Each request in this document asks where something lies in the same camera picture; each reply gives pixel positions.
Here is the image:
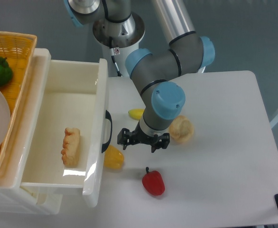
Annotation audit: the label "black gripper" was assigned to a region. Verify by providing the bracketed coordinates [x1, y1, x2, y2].
[117, 127, 170, 153]

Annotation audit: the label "white drawer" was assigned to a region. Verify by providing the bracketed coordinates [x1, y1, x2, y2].
[21, 59, 112, 207]
[20, 186, 63, 215]

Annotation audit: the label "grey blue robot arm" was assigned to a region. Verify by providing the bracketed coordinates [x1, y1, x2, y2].
[64, 0, 215, 151]

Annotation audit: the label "croissant bread in drawer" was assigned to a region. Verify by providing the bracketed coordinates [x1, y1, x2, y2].
[61, 127, 80, 168]

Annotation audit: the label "white drawer cabinet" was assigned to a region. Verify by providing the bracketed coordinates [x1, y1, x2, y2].
[0, 48, 51, 214]

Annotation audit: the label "yellow banana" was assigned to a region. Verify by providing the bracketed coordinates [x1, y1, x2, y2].
[128, 109, 144, 120]

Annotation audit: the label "yellow bell pepper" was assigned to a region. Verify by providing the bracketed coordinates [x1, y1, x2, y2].
[103, 145, 124, 170]

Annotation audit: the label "round bread roll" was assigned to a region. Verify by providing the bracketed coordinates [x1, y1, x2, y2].
[168, 115, 195, 143]

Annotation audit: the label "red bell pepper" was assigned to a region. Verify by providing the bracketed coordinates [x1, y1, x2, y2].
[142, 167, 166, 196]

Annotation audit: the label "orange woven basket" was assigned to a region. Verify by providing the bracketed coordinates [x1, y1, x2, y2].
[0, 31, 37, 167]

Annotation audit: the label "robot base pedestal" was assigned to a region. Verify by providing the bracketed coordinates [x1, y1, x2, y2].
[93, 12, 145, 77]

